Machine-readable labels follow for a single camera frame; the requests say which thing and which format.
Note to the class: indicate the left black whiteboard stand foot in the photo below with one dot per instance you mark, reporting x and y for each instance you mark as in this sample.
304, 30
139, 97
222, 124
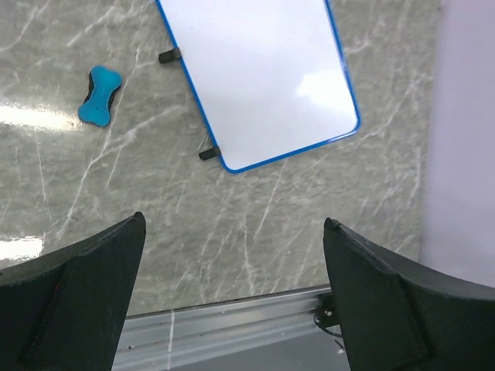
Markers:
209, 153

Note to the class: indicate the blue-framed small whiteboard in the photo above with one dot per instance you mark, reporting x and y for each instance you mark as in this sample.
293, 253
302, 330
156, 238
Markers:
269, 77

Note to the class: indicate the aluminium mounting rail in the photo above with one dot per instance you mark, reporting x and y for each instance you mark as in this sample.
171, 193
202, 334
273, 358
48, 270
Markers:
169, 339

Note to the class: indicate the blue whiteboard eraser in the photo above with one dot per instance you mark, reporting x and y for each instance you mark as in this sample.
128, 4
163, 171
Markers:
103, 85

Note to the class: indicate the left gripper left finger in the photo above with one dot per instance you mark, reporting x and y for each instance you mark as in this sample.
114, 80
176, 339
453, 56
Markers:
65, 310

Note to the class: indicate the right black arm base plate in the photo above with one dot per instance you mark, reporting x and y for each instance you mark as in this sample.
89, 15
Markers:
325, 313

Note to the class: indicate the black whiteboard stand foot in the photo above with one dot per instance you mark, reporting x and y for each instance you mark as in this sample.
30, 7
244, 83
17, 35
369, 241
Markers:
209, 153
169, 56

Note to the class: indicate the right black whiteboard stand foot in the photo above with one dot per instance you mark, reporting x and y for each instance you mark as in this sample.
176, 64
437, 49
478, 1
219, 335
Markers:
169, 56

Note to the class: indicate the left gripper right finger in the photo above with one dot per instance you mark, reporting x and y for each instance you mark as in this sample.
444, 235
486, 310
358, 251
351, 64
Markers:
396, 314

